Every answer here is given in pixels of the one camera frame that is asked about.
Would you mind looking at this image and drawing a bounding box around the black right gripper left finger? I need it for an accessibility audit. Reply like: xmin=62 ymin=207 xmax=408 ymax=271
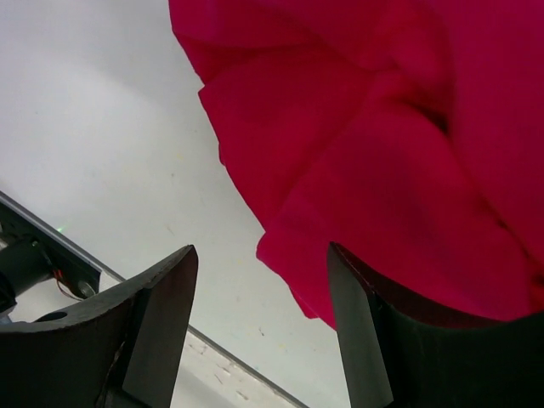
xmin=1 ymin=245 xmax=198 ymax=407

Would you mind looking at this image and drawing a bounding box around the red t shirt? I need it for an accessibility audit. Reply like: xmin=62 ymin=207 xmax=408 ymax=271
xmin=169 ymin=1 xmax=543 ymax=326

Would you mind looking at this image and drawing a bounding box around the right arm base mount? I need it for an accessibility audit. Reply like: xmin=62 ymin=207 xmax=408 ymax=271
xmin=1 ymin=193 xmax=103 ymax=319

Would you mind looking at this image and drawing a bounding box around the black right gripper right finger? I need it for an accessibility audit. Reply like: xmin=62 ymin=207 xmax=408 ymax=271
xmin=327 ymin=244 xmax=543 ymax=408

